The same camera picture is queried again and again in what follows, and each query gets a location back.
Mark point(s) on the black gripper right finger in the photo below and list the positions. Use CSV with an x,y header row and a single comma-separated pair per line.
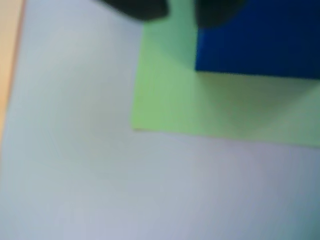
x,y
215,12

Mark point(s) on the green paper square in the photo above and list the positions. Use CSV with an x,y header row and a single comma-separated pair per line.
x,y
170,100

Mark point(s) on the large blue cube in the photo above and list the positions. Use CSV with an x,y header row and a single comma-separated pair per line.
x,y
262,50

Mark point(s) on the orange paper square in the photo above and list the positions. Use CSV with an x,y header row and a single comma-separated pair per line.
x,y
7,50

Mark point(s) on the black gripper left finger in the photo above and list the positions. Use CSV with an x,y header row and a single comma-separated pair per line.
x,y
142,8

